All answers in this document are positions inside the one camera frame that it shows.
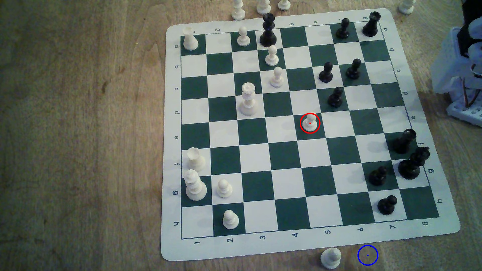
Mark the white pawn chess piece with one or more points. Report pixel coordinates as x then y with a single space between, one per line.
243 37
272 57
310 125
331 259
230 220
277 78
224 189

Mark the tall white queen chess piece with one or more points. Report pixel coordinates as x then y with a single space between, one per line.
248 103

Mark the white notched-top chess piece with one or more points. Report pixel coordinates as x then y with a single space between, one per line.
195 160

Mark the white ridged king chess piece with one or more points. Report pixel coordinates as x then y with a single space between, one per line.
195 187

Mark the black pawn chess piece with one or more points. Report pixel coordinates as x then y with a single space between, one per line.
377 177
386 206
342 31
353 70
335 99
326 74

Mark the white rook chess piece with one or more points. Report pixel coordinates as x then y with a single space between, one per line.
190 39

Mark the white captured chess piece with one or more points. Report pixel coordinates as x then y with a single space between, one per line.
284 4
406 7
238 10
263 7

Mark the black knight chess piece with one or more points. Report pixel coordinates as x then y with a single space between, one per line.
403 143

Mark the black rook chess piece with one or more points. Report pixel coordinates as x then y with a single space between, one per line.
371 26

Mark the black bishop chess piece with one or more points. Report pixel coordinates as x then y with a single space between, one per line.
411 166

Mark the green and white chessboard mat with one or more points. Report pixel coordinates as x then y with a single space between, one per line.
286 150

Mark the white perforated base plate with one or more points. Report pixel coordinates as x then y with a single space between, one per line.
467 114

